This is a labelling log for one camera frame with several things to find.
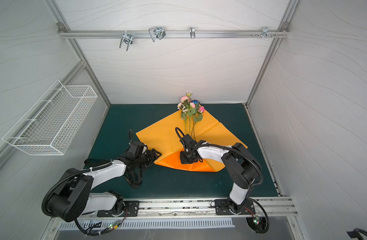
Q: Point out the metal hook clamp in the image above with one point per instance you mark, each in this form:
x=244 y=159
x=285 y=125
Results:
x=156 y=33
x=126 y=40

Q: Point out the orange wrapping paper sheet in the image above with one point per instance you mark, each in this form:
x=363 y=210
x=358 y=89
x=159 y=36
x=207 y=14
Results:
x=161 y=136

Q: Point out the green table mat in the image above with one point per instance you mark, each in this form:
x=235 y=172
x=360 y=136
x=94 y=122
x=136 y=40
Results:
x=162 y=182

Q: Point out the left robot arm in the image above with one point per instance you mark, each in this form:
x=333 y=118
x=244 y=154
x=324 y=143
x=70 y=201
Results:
x=71 y=196

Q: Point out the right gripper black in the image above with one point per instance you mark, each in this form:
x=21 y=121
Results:
x=187 y=156

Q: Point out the black printed ribbon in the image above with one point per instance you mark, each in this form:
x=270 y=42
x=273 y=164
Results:
x=115 y=169

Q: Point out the aluminium crossbar rail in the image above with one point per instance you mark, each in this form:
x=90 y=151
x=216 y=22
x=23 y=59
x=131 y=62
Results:
x=170 y=34

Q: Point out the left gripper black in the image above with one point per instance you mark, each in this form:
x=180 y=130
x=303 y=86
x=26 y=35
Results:
x=152 y=158

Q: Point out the white wire basket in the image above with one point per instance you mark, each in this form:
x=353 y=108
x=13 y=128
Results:
x=49 y=126

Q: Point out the magenta fake rose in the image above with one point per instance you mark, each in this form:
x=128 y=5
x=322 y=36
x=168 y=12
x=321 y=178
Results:
x=197 y=117

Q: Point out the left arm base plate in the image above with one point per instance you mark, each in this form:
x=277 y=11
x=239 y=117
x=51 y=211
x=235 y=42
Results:
x=129 y=208

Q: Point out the metal bracket clamp right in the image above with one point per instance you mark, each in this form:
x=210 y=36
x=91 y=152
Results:
x=265 y=34

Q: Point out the metal ring clamp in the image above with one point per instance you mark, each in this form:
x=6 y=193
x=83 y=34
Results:
x=192 y=32

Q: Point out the white slotted cable duct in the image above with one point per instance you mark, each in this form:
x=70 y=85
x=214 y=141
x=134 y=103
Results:
x=140 y=224

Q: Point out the metal hook clamp middle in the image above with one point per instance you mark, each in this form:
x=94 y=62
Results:
x=156 y=33

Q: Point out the light pink fake rose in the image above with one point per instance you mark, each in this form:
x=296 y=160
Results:
x=186 y=100

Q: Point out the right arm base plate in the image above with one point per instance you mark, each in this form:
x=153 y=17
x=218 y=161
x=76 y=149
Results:
x=226 y=207

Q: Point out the aluminium front rail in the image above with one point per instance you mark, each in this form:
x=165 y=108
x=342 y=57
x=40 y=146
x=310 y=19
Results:
x=202 y=208

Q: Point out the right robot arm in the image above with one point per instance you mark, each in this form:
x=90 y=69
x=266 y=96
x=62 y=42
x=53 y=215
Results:
x=241 y=165

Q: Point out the metal hook clamp left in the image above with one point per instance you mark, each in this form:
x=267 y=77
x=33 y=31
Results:
x=126 y=40

